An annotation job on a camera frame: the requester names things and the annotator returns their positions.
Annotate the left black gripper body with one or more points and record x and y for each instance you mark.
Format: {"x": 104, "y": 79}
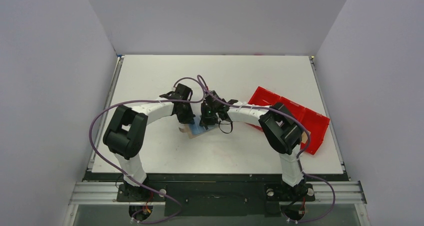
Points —
{"x": 186, "y": 115}

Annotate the beige leather card holder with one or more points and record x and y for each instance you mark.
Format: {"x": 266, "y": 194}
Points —
{"x": 195, "y": 130}

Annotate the gold credit card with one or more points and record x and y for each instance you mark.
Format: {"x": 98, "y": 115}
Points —
{"x": 304, "y": 138}

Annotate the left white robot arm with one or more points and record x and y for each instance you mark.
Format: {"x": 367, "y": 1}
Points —
{"x": 125, "y": 133}

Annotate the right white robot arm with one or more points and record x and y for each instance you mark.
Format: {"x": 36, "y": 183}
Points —
{"x": 277, "y": 123}

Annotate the red plastic bin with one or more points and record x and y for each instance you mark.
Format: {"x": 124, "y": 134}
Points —
{"x": 315, "y": 123}

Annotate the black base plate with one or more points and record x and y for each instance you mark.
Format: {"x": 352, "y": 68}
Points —
{"x": 217, "y": 194}

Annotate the aluminium frame rail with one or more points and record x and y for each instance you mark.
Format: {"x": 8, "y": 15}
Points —
{"x": 193, "y": 151}

